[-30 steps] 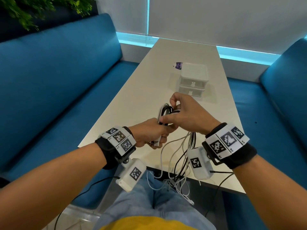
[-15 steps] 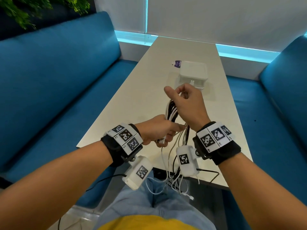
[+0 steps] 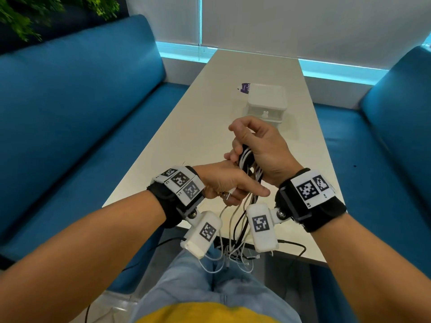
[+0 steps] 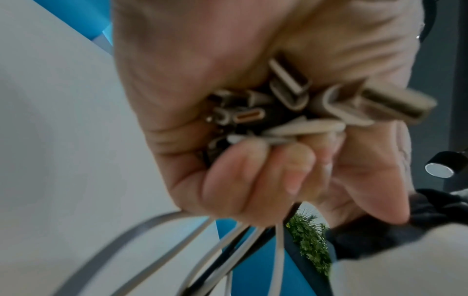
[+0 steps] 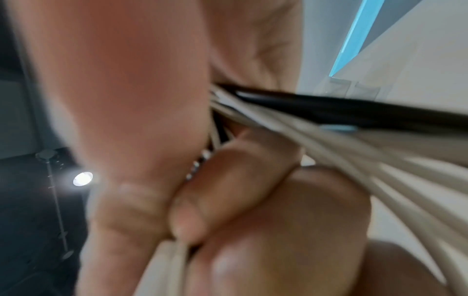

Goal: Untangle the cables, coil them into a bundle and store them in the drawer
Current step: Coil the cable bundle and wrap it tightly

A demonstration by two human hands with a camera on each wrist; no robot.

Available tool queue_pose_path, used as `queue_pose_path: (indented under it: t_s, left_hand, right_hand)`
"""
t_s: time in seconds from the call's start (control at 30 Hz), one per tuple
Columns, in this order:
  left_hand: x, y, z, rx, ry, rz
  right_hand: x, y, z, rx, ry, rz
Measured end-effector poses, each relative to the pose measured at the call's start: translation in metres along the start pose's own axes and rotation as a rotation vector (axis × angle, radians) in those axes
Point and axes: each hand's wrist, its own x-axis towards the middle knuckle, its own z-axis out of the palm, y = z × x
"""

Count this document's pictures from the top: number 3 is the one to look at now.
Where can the person's right forearm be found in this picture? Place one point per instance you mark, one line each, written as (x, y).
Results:
(377, 272)

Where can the blue jeans legs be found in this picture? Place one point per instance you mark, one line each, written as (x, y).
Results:
(182, 285)

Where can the black marker wristband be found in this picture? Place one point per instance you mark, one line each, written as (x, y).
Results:
(326, 215)
(165, 201)

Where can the white mini drawer box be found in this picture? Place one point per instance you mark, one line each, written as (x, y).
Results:
(267, 95)

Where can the white charger on floor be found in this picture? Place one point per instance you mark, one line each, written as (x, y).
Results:
(293, 243)

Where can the blue sofa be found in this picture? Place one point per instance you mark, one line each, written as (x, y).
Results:
(387, 164)
(67, 114)

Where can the purple sticker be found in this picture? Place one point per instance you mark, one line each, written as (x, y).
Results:
(245, 88)

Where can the person's left forearm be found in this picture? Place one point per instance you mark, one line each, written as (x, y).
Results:
(84, 255)

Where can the person's right hand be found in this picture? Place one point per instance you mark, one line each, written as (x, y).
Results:
(272, 154)

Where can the dark planter box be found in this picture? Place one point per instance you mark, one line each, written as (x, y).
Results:
(77, 20)

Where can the person's left hand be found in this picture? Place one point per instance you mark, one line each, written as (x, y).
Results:
(225, 179)

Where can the yellow shirt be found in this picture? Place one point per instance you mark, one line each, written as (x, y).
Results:
(202, 314)

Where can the green plant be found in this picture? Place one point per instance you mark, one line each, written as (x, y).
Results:
(27, 13)

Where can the white roller blind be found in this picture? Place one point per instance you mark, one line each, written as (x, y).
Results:
(161, 16)
(320, 26)

